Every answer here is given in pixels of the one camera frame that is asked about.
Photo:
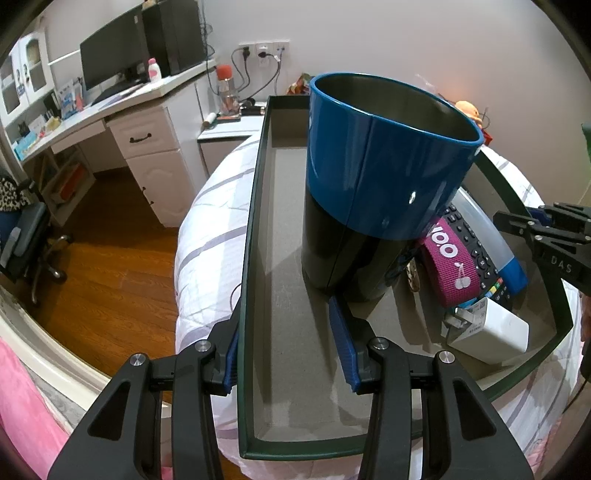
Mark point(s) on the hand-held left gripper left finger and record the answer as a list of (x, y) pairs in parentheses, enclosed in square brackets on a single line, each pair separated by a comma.
[(231, 364)]

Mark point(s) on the leopard print cloth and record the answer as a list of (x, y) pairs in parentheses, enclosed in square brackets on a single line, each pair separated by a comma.
[(9, 194)]

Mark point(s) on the clear tube with blue cap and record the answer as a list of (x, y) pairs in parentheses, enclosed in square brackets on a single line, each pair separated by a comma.
[(485, 221)]

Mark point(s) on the white charger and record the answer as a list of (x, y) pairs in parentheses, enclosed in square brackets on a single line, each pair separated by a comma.
[(498, 332)]

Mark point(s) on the black cylindrical device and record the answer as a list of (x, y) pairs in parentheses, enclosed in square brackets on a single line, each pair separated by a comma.
[(251, 106)]

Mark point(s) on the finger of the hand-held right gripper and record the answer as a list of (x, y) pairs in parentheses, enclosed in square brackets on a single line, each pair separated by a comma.
[(572, 221), (521, 226)]

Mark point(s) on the orange snack bag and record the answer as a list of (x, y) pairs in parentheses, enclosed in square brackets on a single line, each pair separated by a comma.
[(300, 85)]

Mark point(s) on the white lint roller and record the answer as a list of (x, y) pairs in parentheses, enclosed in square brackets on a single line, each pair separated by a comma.
[(208, 121)]

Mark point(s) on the blue and white package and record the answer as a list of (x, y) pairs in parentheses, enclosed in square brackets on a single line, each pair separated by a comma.
[(69, 99)]

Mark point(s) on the white desk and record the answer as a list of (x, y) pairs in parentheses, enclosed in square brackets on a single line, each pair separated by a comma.
[(157, 161)]

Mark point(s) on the white bed frame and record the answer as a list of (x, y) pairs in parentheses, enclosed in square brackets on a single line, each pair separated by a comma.
[(46, 346)]

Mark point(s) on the blue and black metal cup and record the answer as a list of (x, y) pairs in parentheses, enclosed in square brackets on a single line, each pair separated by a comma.
[(369, 175)]

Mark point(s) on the clear bottle with red cap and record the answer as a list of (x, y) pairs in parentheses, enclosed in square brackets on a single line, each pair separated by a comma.
[(227, 92)]

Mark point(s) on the black computer tower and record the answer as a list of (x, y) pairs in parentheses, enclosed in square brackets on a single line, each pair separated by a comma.
[(173, 37)]

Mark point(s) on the black keyboard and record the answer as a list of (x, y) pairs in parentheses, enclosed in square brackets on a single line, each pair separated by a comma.
[(115, 92)]

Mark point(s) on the black remote control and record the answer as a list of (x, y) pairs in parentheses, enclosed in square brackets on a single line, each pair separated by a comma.
[(489, 272)]

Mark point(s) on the white glass-door cabinet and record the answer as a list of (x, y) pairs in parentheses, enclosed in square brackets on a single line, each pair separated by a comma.
[(27, 78)]

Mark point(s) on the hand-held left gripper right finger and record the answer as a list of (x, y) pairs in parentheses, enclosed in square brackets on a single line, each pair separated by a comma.
[(341, 341)]

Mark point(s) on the white wall socket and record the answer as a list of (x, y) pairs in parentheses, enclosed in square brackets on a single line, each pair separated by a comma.
[(263, 48)]

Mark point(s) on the white nightstand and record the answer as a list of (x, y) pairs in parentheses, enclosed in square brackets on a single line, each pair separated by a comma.
[(226, 138)]

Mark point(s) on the shallow cardboard box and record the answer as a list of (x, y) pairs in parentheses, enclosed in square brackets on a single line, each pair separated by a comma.
[(295, 277)]

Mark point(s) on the pink lotion bottle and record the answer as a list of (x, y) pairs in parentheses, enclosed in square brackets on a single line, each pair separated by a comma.
[(153, 71)]

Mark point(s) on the black computer monitor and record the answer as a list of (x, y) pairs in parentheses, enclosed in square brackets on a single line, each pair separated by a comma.
[(111, 50)]

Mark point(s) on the pink fleece blanket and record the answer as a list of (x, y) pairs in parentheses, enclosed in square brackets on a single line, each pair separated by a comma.
[(23, 415)]

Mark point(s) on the orange plush toy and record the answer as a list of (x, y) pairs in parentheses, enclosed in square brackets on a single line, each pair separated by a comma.
[(468, 110)]

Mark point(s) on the clear plastic bag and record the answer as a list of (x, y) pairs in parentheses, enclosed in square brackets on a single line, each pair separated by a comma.
[(434, 90)]

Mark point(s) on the black office chair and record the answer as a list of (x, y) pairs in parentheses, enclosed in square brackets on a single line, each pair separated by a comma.
[(27, 230)]

